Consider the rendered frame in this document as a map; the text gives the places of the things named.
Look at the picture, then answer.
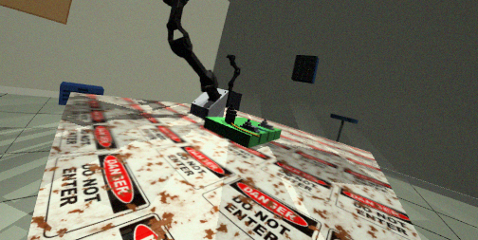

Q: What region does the green flat deck plate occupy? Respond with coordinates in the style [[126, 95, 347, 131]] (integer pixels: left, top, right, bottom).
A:
[[204, 117, 282, 148]]

